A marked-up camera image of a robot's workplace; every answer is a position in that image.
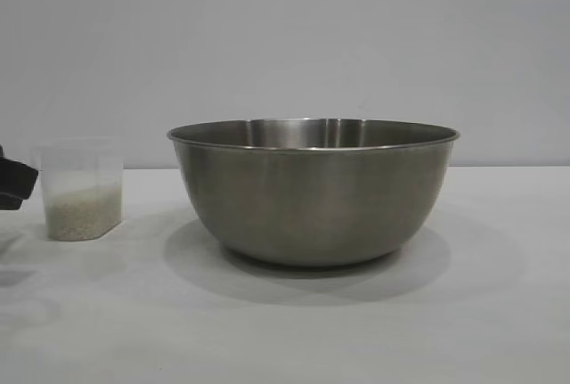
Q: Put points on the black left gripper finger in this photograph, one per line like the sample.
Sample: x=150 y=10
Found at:
x=15 y=183

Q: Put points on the clear plastic measuring cup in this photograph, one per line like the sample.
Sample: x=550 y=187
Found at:
x=82 y=161

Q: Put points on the white uncooked rice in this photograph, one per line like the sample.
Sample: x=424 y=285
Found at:
x=82 y=214

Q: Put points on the stainless steel mixing bowl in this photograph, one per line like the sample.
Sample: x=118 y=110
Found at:
x=311 y=197

